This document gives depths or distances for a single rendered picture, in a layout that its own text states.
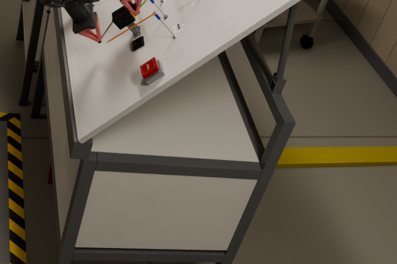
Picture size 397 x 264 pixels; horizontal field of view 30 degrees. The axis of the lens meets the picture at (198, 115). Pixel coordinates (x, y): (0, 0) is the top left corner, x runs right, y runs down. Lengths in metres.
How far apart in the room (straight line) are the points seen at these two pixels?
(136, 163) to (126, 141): 0.10
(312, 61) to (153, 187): 2.52
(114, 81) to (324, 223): 1.64
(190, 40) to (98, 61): 0.35
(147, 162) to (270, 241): 1.22
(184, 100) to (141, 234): 0.46
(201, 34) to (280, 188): 1.65
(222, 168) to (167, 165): 0.18
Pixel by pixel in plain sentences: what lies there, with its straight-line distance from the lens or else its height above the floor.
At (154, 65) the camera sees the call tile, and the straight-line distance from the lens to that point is 2.02.
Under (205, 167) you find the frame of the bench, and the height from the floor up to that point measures 0.80.
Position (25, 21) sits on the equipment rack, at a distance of 3.73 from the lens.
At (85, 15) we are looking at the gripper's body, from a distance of 2.17.
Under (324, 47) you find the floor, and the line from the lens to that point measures 4.84.
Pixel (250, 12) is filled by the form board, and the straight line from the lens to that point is 2.00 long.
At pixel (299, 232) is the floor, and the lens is 3.39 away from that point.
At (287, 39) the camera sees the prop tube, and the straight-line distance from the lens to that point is 2.21.
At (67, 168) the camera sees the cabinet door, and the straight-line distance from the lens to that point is 2.41.
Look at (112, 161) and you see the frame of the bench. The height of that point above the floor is 0.80.
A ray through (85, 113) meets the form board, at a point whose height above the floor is 0.90.
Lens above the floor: 2.22
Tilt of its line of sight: 36 degrees down
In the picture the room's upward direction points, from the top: 19 degrees clockwise
